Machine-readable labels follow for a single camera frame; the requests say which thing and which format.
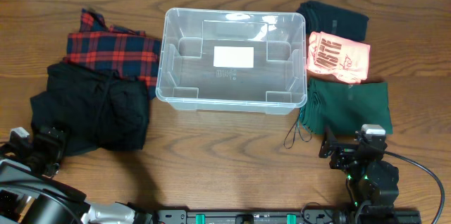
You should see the dark green garment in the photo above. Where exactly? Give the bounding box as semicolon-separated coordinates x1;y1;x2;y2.
283;78;393;149

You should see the black garment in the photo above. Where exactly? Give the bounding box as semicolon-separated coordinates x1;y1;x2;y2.
296;1;369;42
30;62;149;156

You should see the pink printed t-shirt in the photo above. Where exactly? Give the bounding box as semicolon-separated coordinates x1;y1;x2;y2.
307;32;371;84

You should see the red navy plaid shirt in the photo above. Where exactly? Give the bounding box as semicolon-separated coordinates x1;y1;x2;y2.
63;9;161;99

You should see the clear plastic storage container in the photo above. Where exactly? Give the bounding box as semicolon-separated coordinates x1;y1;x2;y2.
155;8;307;115

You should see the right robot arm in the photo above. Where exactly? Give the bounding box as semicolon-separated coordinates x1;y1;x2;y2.
319;124;399;207

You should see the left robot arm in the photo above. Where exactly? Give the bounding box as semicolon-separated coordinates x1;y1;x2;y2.
1;127;155;224

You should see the white label in container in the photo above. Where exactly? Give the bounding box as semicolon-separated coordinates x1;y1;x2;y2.
214;46;254;68

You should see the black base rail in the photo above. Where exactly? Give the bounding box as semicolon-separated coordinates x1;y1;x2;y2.
152;209;421;224

